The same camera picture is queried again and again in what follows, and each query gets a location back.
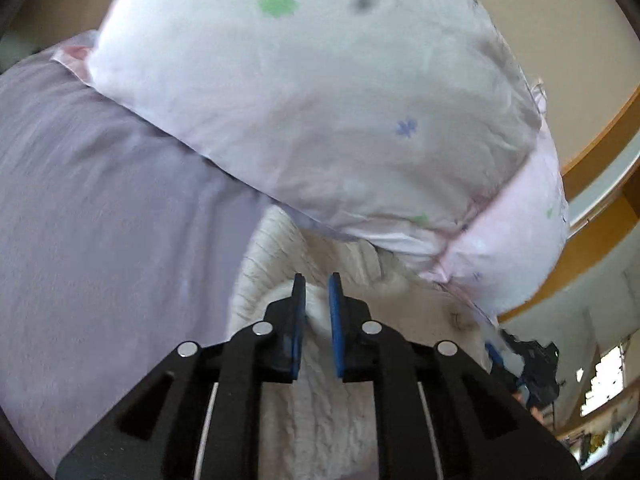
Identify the pink floral pillow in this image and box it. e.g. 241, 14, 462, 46
416, 123, 572, 319

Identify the lilac bed sheet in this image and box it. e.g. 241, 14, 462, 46
1, 51, 270, 472

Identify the beige cable knit sweater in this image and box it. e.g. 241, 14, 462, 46
227, 206, 489, 479

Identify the white floral pillow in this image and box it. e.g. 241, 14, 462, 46
54, 0, 540, 257

